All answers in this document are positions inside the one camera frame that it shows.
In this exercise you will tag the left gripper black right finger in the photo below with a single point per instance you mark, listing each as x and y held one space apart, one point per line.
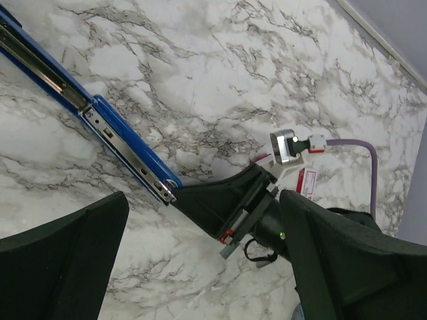
345 270

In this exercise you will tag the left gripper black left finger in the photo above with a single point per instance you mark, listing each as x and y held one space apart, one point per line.
61 269

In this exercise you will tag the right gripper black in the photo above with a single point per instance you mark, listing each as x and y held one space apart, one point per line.
216 206

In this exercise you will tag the blue stapler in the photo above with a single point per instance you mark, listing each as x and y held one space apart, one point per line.
93 110

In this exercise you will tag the red white staple box sleeve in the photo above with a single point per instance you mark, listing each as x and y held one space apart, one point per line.
306 184

